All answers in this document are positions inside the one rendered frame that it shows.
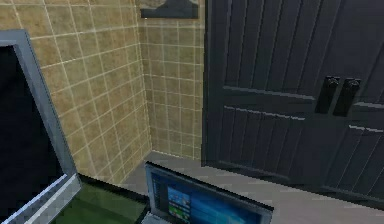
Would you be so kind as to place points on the dark grey wardrobe cupboard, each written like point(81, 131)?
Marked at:
point(286, 93)

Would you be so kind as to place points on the open grey laptop computer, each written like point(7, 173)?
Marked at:
point(200, 203)

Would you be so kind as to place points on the dark framed wall picture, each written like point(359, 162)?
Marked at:
point(170, 10)

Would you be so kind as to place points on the green topped table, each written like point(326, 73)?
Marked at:
point(100, 206)

